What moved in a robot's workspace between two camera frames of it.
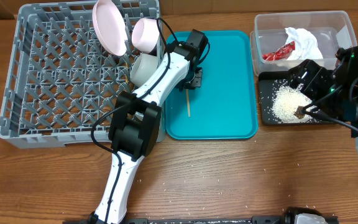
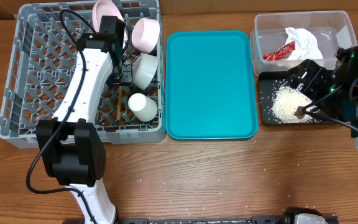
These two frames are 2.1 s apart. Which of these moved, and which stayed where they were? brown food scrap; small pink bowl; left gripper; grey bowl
Moved: left gripper
Stayed: brown food scrap; small pink bowl; grey bowl
